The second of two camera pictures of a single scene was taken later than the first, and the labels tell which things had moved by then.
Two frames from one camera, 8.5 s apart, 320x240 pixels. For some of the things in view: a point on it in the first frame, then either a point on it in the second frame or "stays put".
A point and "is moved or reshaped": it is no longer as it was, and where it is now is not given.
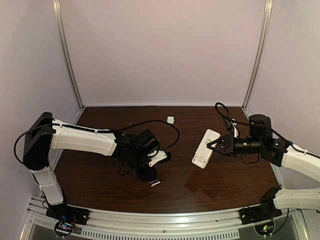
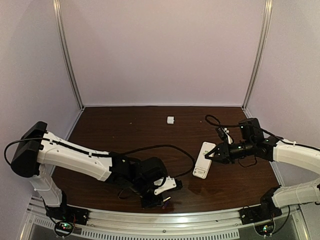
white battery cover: [170, 120] stays put
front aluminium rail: [118, 224] stays put
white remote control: [203, 153] → [202, 164]
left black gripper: [147, 173] → [152, 200]
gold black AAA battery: [155, 184] is moved or reshaped
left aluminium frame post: [56, 4] stays put
